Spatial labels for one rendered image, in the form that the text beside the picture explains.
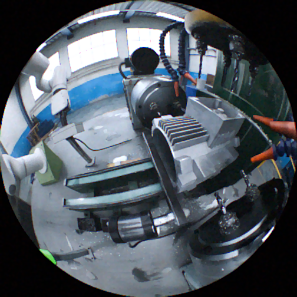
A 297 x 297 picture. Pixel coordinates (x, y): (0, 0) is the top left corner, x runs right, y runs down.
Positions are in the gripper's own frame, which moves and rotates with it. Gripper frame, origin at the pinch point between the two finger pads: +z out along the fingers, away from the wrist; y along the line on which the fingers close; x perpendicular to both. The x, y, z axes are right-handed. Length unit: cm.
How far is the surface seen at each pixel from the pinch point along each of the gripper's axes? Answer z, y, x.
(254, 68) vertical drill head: -1, 55, -36
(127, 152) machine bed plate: 27.7, 25.7, 10.0
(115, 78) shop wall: -241, 1, 465
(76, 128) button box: 5.7, 8.5, -2.9
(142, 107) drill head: 5.2, 37.4, -3.6
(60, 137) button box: 6.3, -2.2, -3.5
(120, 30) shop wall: -516, 63, 328
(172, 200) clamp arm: 23, 35, -30
